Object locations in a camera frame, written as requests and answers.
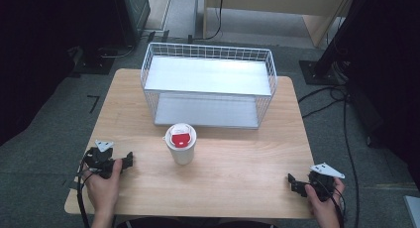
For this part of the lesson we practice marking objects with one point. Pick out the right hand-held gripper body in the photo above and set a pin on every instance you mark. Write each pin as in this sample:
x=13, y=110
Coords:
x=322, y=185

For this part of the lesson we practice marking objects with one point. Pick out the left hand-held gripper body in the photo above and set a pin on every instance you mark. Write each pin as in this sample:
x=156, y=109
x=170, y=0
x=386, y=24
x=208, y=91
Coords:
x=97, y=159

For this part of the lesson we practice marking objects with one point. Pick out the white cup with red lid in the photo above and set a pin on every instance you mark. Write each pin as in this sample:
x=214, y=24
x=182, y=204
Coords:
x=181, y=153

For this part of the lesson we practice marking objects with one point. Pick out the person's right hand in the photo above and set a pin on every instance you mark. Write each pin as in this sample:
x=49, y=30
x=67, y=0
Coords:
x=322, y=206

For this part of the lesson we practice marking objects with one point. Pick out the person's left hand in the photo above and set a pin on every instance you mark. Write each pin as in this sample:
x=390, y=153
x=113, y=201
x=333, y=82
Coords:
x=103, y=188

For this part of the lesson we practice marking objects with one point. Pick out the person's dark clothing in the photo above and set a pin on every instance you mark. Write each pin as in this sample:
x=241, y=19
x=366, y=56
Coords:
x=194, y=223

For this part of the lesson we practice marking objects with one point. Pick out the pale flat panel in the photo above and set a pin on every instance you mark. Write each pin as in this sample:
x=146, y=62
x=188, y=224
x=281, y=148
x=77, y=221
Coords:
x=413, y=211

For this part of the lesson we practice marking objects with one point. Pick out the dark equipment cabinet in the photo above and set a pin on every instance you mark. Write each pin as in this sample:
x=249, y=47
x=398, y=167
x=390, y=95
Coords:
x=133, y=13

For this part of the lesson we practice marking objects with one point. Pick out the black metal stand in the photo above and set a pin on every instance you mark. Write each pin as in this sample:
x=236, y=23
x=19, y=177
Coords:
x=333, y=39

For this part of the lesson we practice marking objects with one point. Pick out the light wooden cabinet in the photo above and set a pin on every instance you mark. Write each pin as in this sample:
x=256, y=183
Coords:
x=280, y=5

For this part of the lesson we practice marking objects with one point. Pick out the black stand base plate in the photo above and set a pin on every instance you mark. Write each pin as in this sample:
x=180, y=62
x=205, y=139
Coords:
x=95, y=62

